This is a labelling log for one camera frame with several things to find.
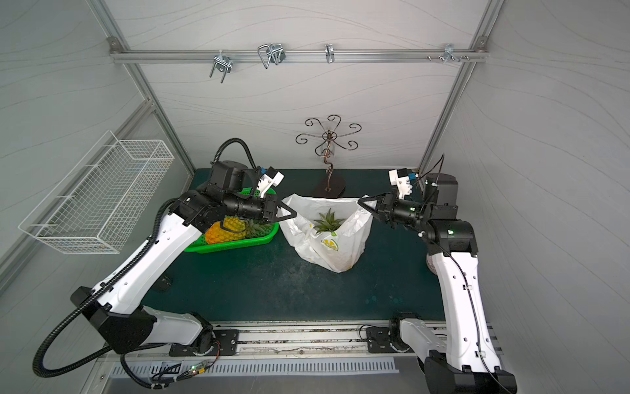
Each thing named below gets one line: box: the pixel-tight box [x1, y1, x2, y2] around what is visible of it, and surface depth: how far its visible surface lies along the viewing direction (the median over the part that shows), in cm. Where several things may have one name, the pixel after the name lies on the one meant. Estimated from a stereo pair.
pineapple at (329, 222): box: [313, 207, 346, 234], surface depth 80 cm
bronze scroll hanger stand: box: [295, 114, 362, 197], surface depth 95 cm
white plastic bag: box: [278, 192, 375, 274], surface depth 78 cm
